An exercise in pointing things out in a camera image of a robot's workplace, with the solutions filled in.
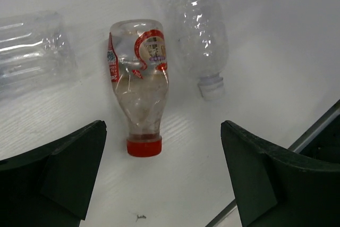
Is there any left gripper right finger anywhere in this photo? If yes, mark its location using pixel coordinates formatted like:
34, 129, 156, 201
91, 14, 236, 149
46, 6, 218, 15
220, 120, 340, 227

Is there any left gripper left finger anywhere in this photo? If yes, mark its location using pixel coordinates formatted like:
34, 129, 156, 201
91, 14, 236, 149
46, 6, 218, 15
1, 120, 107, 226

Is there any red cap crushed bottle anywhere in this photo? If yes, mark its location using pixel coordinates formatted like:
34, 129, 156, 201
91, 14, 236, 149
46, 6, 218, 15
107, 19, 169, 157

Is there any clear bottle pale cap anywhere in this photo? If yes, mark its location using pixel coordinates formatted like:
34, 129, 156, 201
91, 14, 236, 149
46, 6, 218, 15
168, 0, 228, 100

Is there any blue label clear bottle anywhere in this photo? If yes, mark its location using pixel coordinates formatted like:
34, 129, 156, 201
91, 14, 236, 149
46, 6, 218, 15
1, 11, 78, 99

